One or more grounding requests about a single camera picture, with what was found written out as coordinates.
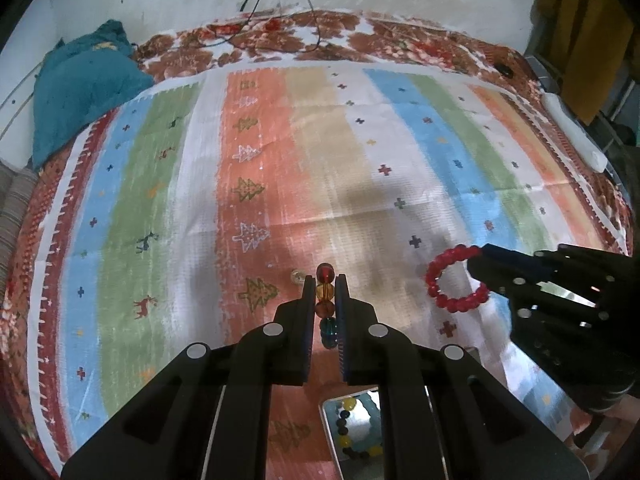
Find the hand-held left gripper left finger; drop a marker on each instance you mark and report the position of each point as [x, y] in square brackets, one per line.
[300, 320]

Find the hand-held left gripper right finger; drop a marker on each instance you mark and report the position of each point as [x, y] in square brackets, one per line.
[357, 330]

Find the teal pillow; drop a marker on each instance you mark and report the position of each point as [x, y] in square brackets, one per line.
[85, 90]

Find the small black object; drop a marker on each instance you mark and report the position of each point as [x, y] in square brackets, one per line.
[505, 70]

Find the yellow hanging cloth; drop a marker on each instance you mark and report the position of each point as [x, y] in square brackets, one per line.
[580, 20]

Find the striped colourful bedspread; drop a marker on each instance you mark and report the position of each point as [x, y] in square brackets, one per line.
[350, 30]

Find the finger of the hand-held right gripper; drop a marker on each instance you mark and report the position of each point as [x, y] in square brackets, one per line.
[500, 287]
[510, 260]

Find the clear glass bead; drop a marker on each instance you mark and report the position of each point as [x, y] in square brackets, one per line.
[297, 275]

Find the silver metal tin box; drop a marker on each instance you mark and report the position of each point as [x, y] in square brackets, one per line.
[330, 425]

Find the grey striped pillow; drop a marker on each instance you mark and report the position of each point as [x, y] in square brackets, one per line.
[15, 200]

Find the striped colourful mat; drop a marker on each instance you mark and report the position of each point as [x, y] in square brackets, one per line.
[325, 160]

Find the white bed headboard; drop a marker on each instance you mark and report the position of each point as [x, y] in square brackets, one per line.
[10, 105]

